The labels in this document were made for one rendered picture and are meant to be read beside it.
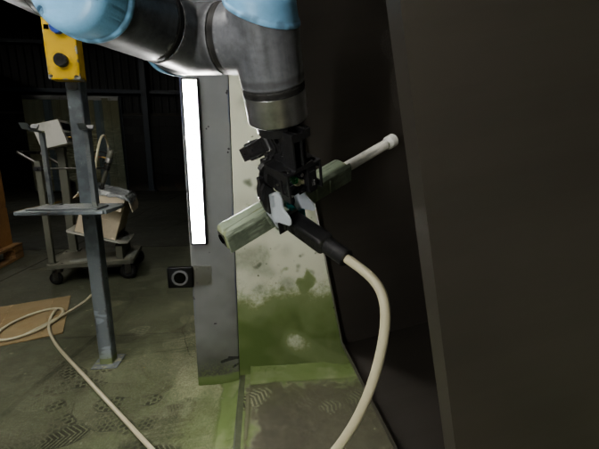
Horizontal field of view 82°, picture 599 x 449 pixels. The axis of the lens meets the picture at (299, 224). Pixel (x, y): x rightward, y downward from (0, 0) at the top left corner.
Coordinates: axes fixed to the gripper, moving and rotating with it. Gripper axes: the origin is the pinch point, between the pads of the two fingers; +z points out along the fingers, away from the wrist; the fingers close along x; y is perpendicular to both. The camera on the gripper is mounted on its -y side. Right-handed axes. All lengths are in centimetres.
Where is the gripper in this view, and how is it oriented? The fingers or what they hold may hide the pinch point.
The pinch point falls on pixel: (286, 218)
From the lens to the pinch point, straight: 66.5
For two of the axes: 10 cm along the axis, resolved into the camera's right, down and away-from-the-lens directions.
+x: 7.5, -4.7, 4.6
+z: 1.0, 7.7, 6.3
